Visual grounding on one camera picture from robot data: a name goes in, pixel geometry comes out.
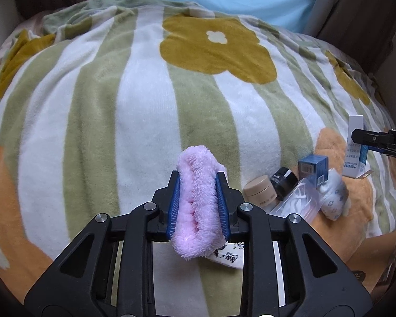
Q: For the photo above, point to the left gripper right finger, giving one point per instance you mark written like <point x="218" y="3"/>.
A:
<point x="228" y="201"/>

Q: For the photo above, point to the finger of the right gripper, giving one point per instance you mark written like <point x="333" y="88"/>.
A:
<point x="369" y="138"/>

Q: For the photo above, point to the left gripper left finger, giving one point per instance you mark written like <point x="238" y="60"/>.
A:
<point x="167" y="199"/>

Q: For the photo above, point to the beige round cosmetic jar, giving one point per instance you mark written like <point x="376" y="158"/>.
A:
<point x="260" y="192"/>

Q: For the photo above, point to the tall white blue box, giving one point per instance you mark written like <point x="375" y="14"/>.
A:
<point x="356" y="154"/>

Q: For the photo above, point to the pink fluffy scrunchie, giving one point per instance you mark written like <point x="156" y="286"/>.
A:
<point x="198" y="230"/>

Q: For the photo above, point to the white floral tissue pack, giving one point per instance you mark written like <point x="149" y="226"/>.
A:
<point x="230" y="255"/>

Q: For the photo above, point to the black round cosmetic jar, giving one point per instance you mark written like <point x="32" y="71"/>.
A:
<point x="283" y="181"/>

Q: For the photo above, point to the small blue box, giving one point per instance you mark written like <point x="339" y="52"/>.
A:
<point x="314" y="168"/>

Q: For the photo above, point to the white patterned socks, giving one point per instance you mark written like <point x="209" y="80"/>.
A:
<point x="333" y="195"/>

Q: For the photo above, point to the clear plastic floss box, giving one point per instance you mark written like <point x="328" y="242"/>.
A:
<point x="304" y="200"/>

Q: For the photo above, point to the brown curtain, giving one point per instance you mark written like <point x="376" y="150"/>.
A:
<point x="363" y="29"/>

